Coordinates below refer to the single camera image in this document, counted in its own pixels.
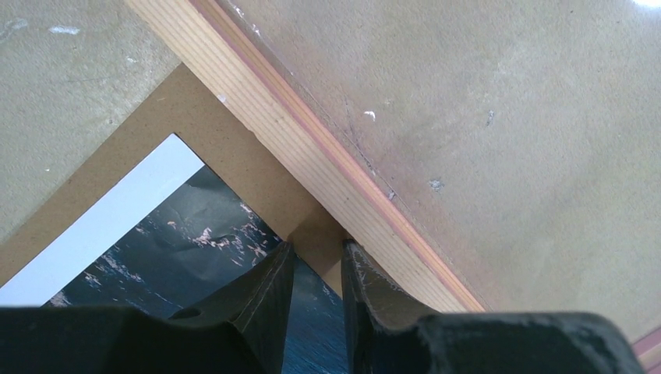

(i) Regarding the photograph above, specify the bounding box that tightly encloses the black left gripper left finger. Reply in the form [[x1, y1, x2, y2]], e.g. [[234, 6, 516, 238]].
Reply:
[[1, 242, 295, 373]]

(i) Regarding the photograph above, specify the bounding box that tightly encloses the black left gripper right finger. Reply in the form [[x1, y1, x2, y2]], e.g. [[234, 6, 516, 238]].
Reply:
[[341, 239, 643, 373]]

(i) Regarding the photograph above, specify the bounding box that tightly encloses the blue landscape photo print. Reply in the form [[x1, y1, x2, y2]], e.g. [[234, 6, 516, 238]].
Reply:
[[1, 135, 348, 373]]

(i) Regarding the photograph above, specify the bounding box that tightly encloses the brown cardboard backing board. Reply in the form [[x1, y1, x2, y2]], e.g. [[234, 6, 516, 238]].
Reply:
[[1, 65, 346, 292]]

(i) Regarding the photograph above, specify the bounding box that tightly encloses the clear transparent sheet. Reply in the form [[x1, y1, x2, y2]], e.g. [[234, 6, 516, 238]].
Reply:
[[224, 1, 660, 340]]

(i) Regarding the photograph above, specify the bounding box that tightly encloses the pink wooden picture frame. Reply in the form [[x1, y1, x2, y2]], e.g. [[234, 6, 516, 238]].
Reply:
[[130, 1, 660, 372]]

